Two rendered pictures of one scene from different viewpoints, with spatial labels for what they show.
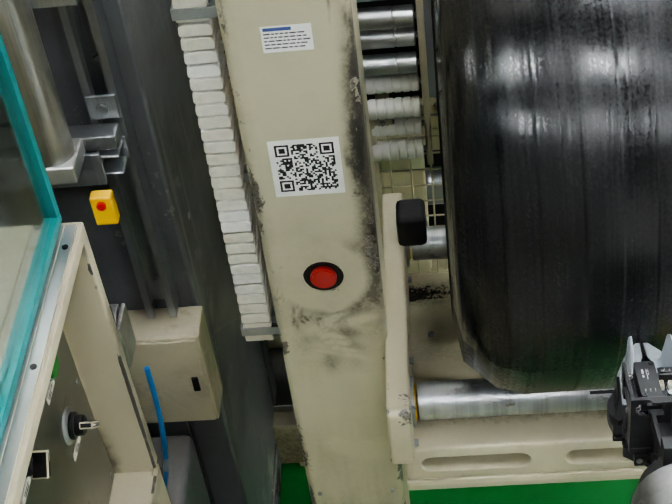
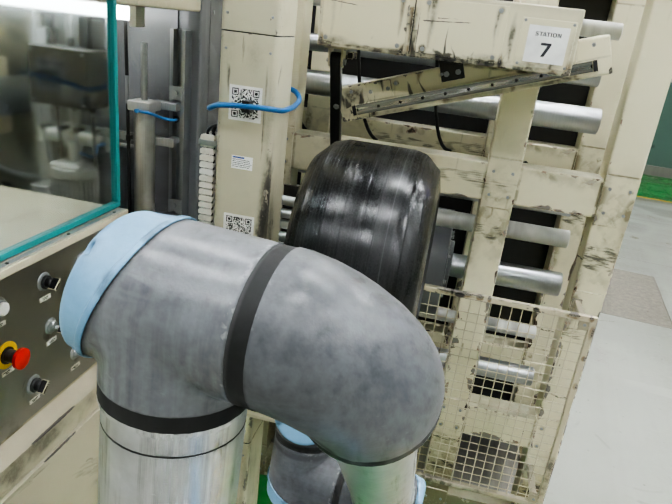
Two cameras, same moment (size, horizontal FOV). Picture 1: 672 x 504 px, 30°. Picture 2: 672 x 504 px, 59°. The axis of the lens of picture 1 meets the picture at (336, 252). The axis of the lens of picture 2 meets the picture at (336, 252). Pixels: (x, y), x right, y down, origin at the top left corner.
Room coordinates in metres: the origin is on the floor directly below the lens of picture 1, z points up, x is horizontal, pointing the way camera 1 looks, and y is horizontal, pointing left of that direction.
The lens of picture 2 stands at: (-0.24, -0.31, 1.70)
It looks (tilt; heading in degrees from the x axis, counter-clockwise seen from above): 21 degrees down; 4
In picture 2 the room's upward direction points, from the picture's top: 7 degrees clockwise
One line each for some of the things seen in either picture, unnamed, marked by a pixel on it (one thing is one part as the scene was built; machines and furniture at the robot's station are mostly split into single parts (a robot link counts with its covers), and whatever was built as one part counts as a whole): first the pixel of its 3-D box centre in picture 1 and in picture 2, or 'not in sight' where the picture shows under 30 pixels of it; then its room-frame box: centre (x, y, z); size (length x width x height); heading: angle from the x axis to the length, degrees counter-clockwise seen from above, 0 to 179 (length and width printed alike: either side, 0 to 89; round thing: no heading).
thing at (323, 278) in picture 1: (323, 274); not in sight; (1.05, 0.02, 1.06); 0.03 x 0.02 x 0.03; 84
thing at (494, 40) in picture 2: not in sight; (446, 29); (1.39, -0.40, 1.71); 0.61 x 0.25 x 0.15; 84
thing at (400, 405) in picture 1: (399, 318); not in sight; (1.13, -0.07, 0.90); 0.40 x 0.03 x 0.10; 174
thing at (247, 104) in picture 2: not in sight; (255, 99); (1.11, 0.01, 1.51); 0.19 x 0.19 x 0.06; 84
